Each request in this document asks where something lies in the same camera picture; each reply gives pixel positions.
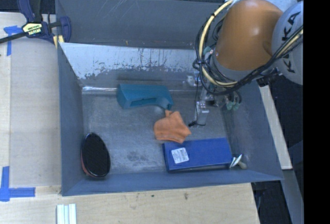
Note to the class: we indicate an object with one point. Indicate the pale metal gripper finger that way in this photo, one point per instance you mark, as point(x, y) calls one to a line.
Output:
point(202, 112)

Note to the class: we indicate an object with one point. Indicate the orange cloth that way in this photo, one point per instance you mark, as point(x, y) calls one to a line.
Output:
point(171, 127)

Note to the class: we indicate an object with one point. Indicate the blue box with white label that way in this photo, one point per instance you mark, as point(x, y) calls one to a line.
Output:
point(203, 153)

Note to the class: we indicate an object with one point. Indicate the small white plastic piece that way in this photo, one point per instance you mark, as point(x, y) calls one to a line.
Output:
point(236, 161)

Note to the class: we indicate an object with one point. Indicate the teal plastic block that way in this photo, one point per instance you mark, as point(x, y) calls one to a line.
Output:
point(140, 95)

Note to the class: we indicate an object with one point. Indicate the grey metal bin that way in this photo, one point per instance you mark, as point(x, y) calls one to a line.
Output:
point(129, 21)

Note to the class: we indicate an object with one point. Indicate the black oval brush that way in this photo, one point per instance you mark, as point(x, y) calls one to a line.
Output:
point(95, 156)

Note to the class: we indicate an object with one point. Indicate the pale wood board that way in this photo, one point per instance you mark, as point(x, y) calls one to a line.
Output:
point(33, 114)

